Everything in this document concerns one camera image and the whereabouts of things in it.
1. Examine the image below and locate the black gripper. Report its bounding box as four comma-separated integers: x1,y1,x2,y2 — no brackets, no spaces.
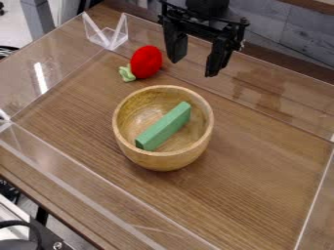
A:
158,0,251,77

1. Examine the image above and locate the red plush strawberry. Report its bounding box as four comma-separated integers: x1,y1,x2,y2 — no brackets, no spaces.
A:
119,45,163,82

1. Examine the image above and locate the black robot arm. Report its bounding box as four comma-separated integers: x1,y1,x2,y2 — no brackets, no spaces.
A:
158,0,251,77

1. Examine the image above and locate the green rectangular block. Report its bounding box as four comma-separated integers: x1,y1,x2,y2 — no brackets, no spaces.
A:
135,102,193,151

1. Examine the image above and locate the wooden bowl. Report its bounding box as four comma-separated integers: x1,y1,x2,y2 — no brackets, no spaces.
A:
112,85,214,172

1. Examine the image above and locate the clear acrylic enclosure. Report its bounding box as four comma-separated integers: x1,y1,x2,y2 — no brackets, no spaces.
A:
0,10,334,250

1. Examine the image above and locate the black metal bracket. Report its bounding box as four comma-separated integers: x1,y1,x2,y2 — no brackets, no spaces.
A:
30,219,75,250

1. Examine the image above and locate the black cable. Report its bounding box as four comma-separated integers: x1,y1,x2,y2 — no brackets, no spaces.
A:
0,220,44,250

